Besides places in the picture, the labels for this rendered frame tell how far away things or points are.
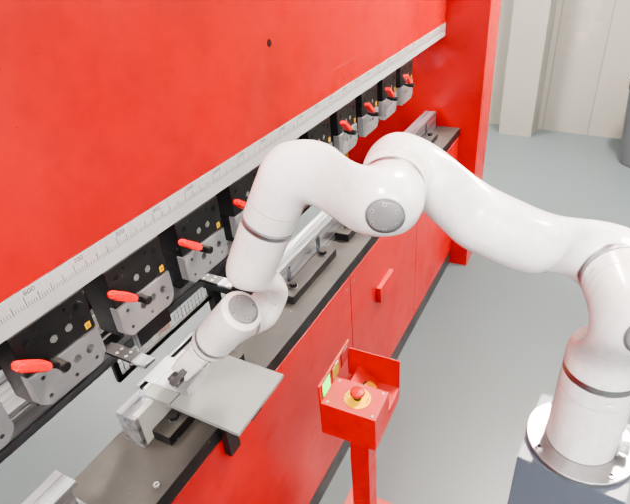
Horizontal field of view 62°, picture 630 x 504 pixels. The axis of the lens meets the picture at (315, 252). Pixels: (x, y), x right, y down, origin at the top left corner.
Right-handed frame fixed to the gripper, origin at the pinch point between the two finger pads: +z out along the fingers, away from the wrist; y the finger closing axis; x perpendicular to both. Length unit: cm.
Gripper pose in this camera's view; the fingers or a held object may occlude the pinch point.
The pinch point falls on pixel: (184, 370)
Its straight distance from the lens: 125.3
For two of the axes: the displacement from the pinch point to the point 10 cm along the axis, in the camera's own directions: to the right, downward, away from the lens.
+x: 7.2, 6.9, 0.3
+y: -4.5, 5.0, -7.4
